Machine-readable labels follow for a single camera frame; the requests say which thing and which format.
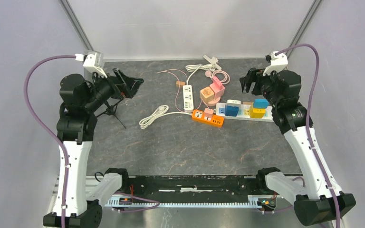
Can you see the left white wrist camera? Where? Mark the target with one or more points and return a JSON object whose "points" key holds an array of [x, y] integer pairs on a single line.
{"points": [[93, 62]]}

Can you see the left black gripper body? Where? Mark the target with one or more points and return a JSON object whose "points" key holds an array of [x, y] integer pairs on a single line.
{"points": [[122, 89]]}

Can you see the black tripod stand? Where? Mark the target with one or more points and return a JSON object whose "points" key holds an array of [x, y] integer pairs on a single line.
{"points": [[111, 111]]}

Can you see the white cable duct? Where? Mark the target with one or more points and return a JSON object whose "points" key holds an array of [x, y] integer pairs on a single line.
{"points": [[117, 201]]}

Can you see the orange power strip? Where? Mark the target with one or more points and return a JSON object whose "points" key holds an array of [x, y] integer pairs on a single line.
{"points": [[206, 118]]}

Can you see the small wooden block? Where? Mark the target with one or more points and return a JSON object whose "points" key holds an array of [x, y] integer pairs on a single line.
{"points": [[180, 84]]}

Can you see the long white power strip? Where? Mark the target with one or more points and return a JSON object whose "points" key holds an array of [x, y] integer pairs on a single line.
{"points": [[242, 113]]}

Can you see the small white power strip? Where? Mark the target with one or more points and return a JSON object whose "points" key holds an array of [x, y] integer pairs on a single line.
{"points": [[188, 104]]}

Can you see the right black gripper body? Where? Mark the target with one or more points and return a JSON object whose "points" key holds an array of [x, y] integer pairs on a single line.
{"points": [[255, 75]]}

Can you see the pink cube socket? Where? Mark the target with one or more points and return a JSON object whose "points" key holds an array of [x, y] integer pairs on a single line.
{"points": [[217, 87]]}

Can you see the light blue adapter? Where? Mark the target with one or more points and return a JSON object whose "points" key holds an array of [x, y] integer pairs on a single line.
{"points": [[260, 103]]}

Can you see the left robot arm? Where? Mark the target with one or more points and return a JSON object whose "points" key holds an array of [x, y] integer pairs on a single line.
{"points": [[74, 206]]}

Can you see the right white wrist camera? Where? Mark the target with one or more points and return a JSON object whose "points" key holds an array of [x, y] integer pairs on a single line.
{"points": [[277, 62]]}

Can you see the pink round base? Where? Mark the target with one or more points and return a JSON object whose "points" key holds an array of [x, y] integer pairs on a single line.
{"points": [[213, 102]]}

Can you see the dark blue cube adapter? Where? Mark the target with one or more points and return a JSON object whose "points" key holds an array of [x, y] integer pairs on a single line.
{"points": [[231, 111]]}

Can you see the white square adapter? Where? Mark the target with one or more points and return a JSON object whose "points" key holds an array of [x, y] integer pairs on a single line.
{"points": [[233, 103]]}

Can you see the beige cube socket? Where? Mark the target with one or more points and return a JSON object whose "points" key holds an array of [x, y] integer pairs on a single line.
{"points": [[207, 94]]}

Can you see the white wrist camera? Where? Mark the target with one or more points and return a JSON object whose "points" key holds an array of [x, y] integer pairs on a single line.
{"points": [[277, 62], [93, 62]]}

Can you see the pink charger plug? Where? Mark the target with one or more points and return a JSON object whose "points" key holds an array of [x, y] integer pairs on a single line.
{"points": [[209, 111]]}

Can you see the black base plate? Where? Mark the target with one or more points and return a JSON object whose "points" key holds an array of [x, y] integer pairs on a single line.
{"points": [[196, 188]]}

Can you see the yellow cube adapter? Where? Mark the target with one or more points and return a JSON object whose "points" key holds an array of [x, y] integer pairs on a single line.
{"points": [[257, 112]]}

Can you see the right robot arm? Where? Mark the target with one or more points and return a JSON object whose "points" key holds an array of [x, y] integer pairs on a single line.
{"points": [[320, 199]]}

